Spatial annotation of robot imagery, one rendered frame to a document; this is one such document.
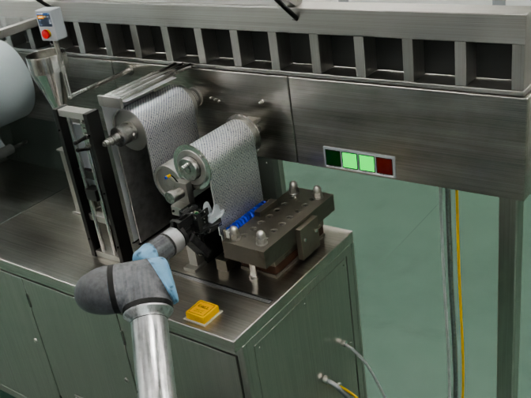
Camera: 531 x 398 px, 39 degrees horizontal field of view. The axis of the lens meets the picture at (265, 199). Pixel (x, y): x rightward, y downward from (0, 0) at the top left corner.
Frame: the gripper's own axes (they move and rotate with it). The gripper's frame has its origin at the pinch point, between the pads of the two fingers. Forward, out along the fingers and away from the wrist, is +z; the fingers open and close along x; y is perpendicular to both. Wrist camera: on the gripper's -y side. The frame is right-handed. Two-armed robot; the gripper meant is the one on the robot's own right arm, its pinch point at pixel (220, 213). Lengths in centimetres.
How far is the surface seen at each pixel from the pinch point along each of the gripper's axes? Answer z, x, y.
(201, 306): -24.6, -9.4, -16.6
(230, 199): 5.3, -0.2, 2.4
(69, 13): 31, 88, 52
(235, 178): 9.6, -0.2, 7.9
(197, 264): -6.5, 7.9, -17.0
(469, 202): 224, 10, -109
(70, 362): -28, 61, -60
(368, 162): 30.0, -36.6, 10.0
